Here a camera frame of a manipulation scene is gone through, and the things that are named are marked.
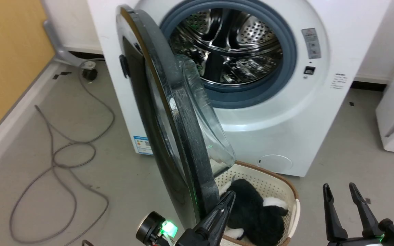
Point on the grey warning sticker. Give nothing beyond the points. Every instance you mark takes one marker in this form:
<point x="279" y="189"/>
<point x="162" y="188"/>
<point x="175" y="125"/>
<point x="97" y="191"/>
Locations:
<point x="311" y="43"/>

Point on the black caster wheel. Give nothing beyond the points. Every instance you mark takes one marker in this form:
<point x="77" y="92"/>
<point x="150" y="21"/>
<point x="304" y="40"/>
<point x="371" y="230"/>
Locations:
<point x="90" y="74"/>

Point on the black door latch socket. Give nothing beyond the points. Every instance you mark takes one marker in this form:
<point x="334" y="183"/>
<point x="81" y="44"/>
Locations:
<point x="309" y="70"/>

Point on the grey rubber door gasket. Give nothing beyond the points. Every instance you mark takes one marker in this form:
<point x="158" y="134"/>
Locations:
<point x="251" y="98"/>

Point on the cream perforated laundry basket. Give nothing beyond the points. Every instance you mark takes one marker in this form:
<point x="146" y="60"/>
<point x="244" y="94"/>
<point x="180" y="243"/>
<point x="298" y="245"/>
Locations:
<point x="273" y="184"/>

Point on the white front-load washing machine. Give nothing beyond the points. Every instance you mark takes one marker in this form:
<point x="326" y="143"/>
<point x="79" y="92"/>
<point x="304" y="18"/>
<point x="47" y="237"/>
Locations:
<point x="286" y="136"/>

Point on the grey metal stand leg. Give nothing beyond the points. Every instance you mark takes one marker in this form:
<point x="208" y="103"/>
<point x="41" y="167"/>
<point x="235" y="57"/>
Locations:
<point x="57" y="48"/>

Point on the blue energy label sticker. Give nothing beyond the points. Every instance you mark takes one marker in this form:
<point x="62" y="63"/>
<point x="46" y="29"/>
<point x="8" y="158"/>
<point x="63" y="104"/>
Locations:
<point x="143" y="145"/>

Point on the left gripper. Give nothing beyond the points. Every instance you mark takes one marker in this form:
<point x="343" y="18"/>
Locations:
<point x="190" y="239"/>

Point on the black and white plush toy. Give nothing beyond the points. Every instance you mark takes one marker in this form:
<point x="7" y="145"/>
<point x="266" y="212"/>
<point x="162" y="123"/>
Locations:
<point x="251" y="213"/>

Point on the black round glass washer door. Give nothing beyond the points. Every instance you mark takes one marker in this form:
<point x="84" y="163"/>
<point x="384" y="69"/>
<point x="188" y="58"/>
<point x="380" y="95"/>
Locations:
<point x="183" y="136"/>

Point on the steel washer drum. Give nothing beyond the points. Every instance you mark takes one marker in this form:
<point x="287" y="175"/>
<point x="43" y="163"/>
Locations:
<point x="231" y="44"/>

